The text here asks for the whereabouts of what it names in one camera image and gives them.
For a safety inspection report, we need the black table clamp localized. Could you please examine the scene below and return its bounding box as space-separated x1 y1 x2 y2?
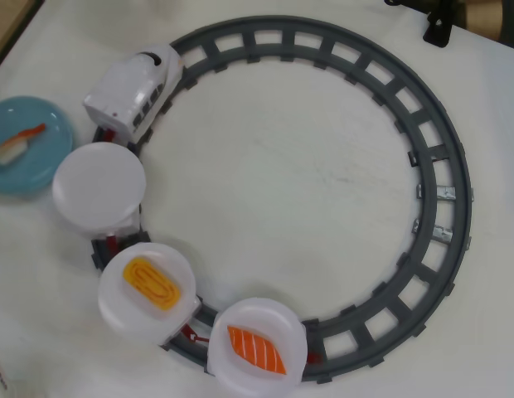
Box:
422 10 453 47

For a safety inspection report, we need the blue round dish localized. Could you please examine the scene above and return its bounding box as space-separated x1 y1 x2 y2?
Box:
0 95 75 196

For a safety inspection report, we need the white round plate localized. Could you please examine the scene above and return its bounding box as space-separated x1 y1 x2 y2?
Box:
206 297 306 393
97 242 196 345
51 141 147 235

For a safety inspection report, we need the orange salmon sushi toy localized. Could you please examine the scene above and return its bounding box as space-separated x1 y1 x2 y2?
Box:
226 325 288 376

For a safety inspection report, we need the grey circular toy train track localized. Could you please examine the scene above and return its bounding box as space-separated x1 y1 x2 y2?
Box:
89 14 476 385

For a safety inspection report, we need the white toy Shinkansen locomotive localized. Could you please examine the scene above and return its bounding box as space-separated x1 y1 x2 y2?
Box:
82 43 183 141

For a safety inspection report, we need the shrimp nigiri sushi toy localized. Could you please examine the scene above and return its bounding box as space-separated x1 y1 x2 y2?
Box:
0 123 47 167

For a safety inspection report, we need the silver tape piece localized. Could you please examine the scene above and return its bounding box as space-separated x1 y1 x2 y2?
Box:
415 183 476 204
410 217 472 250

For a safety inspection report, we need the yellow egg sushi toy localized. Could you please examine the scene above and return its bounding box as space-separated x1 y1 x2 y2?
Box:
123 256 183 312

